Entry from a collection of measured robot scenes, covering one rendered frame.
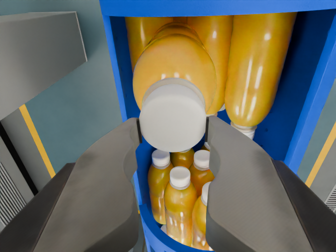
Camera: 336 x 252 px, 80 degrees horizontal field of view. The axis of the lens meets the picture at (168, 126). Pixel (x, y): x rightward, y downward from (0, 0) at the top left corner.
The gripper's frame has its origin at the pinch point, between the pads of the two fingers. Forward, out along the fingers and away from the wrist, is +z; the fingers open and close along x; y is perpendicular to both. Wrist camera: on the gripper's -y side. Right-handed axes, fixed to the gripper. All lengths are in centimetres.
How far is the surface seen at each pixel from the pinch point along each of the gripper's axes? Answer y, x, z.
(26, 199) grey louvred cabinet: 152, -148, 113
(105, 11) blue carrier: -5.4, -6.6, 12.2
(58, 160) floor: 118, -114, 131
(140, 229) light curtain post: 127, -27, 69
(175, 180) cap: 21.9, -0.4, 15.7
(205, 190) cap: 21.6, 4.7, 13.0
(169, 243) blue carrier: 28.9, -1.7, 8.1
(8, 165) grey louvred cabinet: 109, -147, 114
